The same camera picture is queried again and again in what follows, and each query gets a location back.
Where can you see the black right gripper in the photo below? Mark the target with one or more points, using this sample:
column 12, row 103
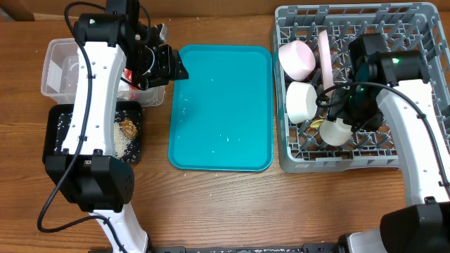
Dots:
column 337, row 110

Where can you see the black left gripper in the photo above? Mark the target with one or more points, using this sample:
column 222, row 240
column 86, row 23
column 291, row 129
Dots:
column 171, row 61

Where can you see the pale green cup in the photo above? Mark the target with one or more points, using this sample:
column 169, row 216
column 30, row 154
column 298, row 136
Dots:
column 335, row 133

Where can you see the yellow plastic spoon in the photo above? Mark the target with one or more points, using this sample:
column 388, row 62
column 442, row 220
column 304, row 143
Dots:
column 316, row 124

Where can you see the red foil snack wrapper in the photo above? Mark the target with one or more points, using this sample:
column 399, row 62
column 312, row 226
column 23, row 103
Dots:
column 127, row 76

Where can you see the small white bowl with scraps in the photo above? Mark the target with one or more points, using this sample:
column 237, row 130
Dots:
column 300, row 102

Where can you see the white round plate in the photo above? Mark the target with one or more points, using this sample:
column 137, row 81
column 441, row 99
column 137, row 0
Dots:
column 325, row 60

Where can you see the pink bowl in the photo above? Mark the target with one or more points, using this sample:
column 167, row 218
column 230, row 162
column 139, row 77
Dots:
column 297, row 60

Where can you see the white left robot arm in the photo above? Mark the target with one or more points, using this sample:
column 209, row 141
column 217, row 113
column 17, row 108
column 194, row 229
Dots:
column 85, row 169

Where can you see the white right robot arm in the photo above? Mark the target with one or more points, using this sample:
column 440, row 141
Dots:
column 394, row 87

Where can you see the grey dishwasher rack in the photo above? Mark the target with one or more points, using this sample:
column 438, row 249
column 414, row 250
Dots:
column 404, row 26

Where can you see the teal plastic tray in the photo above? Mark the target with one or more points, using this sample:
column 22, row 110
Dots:
column 223, row 114

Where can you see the brown food scraps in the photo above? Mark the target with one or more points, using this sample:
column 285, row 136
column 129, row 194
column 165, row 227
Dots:
column 129, row 129

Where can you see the black tray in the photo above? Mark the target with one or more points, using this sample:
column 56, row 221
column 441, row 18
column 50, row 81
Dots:
column 59, row 121

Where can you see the spilled white rice pile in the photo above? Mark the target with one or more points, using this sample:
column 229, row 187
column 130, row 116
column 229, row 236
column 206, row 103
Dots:
column 121, row 141

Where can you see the clear plastic bin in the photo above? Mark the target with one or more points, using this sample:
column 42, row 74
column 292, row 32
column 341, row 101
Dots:
column 60, row 75

